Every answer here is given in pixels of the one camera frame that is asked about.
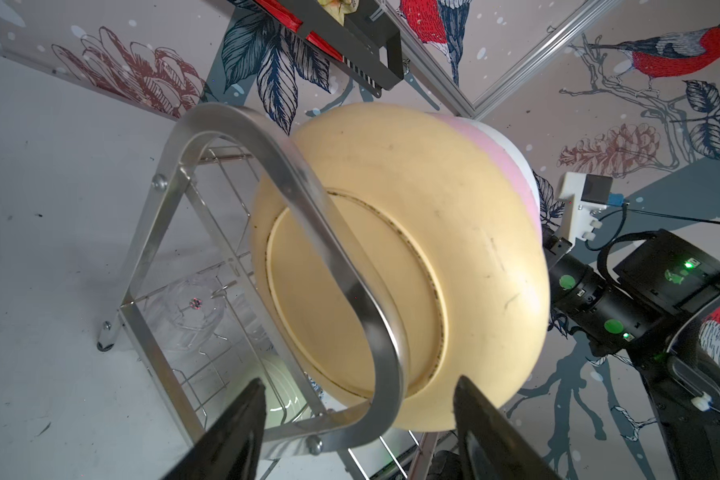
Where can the pink plate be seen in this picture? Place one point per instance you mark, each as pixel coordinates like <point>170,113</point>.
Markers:
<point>500,159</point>

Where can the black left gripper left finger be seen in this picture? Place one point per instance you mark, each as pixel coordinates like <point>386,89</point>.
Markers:
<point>231,448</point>

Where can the silver two-tier dish rack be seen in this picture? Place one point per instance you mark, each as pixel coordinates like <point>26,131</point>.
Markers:
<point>268,149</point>

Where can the black wall shelf basket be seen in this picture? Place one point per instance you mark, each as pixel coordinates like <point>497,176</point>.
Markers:
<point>366,46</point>

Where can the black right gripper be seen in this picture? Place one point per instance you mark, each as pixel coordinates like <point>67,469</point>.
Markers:
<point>611,319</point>

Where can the yellow plate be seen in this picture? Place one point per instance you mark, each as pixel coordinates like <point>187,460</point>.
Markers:
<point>449,237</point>

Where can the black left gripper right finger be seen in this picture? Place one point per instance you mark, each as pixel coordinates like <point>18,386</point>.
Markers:
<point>489,447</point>

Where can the light green bowl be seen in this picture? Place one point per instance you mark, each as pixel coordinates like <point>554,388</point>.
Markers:
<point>284,400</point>

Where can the aluminium frame corner post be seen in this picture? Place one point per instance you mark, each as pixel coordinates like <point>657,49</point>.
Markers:
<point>506,43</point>

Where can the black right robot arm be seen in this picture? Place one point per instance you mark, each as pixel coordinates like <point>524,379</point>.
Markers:
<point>652,306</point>

